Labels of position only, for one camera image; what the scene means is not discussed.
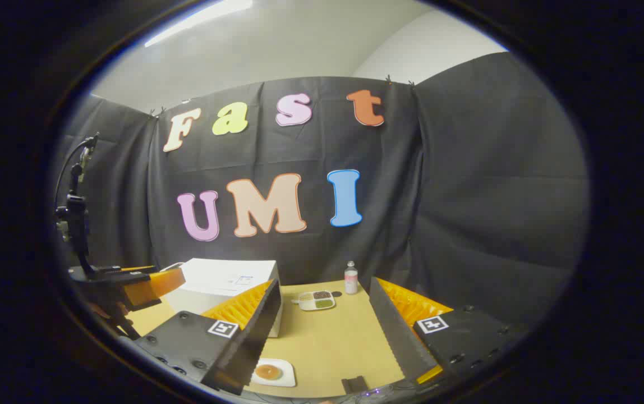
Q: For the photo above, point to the divided snack tray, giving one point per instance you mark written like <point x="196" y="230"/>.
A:
<point x="316" y="303"/>

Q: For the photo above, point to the white microwave oven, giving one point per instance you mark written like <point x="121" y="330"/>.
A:
<point x="215" y="275"/>

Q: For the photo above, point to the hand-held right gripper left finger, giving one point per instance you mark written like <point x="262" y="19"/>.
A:
<point x="254" y="336"/>

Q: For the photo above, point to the black articulated stand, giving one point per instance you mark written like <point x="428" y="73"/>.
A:
<point x="77" y="219"/>

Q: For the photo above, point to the black table edge clamp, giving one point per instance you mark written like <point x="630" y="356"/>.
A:
<point x="354" y="385"/>

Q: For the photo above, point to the white square plate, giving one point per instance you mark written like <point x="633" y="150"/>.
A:
<point x="285" y="373"/>

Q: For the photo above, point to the small clear bottle pink label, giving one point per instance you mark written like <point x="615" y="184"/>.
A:
<point x="351" y="280"/>

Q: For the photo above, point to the sugared donut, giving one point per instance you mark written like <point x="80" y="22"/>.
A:
<point x="268" y="371"/>

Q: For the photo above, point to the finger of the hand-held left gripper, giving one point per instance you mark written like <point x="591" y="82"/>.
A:
<point x="156" y="283"/>

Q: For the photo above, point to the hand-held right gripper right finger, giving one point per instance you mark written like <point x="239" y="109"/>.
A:
<point x="398" y="331"/>

